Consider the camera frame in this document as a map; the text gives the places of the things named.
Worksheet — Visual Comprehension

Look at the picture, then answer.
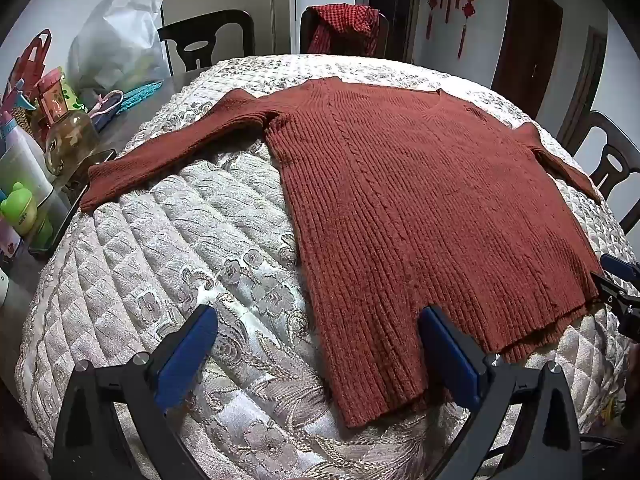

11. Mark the beige quilted floral blanket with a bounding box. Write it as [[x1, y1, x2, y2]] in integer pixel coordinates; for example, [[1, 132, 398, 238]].
[[15, 54, 631, 480]]

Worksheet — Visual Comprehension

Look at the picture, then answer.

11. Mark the black phone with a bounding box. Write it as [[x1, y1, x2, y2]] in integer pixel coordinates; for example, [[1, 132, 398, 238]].
[[27, 149, 118, 261]]

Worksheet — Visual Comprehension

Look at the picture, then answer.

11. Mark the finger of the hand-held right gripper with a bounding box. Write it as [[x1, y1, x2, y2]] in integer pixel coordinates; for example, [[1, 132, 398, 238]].
[[591, 271, 640, 317], [600, 254, 640, 283]]

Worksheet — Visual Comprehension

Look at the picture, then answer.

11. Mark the red gift bag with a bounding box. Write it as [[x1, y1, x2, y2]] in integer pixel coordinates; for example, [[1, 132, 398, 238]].
[[2, 30, 53, 106]]

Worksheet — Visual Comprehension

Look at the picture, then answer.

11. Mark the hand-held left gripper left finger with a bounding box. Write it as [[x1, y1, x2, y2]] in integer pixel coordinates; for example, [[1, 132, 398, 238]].
[[52, 304, 219, 480]]

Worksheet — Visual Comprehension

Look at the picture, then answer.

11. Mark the pink and blue pouch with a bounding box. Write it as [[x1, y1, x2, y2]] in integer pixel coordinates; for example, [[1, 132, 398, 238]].
[[87, 90, 126, 131]]

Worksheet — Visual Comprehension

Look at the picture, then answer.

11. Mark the green flowered packet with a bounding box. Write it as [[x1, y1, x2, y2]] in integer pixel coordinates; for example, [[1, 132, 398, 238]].
[[60, 82, 90, 117]]

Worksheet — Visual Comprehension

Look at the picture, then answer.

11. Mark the glass jar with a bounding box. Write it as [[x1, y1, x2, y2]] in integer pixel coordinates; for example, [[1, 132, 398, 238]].
[[44, 110, 101, 177]]

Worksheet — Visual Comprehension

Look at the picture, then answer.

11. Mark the rust red knit sweater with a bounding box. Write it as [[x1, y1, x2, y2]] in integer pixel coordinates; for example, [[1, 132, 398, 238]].
[[80, 77, 606, 428]]

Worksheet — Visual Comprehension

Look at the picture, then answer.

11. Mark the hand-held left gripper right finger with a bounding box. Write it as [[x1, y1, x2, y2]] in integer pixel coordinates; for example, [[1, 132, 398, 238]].
[[417, 304, 583, 480]]

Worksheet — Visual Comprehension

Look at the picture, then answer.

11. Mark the green frog bottle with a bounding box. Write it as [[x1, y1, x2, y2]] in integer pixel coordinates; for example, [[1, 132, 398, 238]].
[[0, 182, 53, 256]]

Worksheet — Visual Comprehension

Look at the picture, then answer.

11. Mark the white cream tube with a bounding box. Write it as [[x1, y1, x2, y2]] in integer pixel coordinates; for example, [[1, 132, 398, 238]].
[[0, 125, 55, 211]]

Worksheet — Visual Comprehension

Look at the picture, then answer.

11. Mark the red checked cloth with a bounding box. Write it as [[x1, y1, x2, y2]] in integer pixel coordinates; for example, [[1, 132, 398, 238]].
[[307, 4, 383, 58]]

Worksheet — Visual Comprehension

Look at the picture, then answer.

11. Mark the teal knitted mat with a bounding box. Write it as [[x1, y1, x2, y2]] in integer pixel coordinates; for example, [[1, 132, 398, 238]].
[[117, 80, 166, 113]]

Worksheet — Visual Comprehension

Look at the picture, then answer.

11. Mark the brown wooden door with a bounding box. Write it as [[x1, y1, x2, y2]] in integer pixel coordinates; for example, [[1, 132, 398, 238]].
[[490, 0, 564, 121]]

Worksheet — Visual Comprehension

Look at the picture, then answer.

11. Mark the dark wooden chair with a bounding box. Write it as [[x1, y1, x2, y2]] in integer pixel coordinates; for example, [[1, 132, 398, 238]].
[[572, 110, 640, 236], [300, 4, 392, 61], [157, 9, 256, 73]]

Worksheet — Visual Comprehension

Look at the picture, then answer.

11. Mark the white plastic bag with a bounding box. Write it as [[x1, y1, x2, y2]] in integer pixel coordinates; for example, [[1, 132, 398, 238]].
[[67, 0, 169, 107]]

